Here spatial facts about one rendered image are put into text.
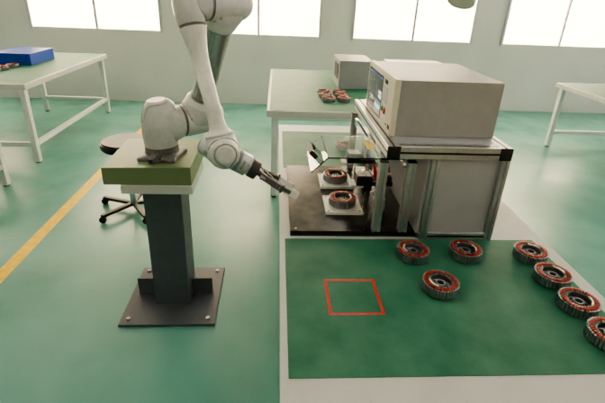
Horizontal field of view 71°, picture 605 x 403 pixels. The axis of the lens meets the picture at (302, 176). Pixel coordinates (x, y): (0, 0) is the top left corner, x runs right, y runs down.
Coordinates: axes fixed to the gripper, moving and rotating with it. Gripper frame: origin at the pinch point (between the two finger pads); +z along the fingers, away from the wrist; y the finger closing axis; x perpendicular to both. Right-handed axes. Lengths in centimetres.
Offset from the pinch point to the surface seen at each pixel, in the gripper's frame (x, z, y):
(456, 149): 45, 34, 31
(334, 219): -0.5, 17.6, 11.1
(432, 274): 6, 40, 50
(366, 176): 20.2, 21.2, 7.0
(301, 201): -3.2, 6.9, -5.6
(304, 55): 106, 32, -461
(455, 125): 53, 34, 22
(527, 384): 0, 51, 87
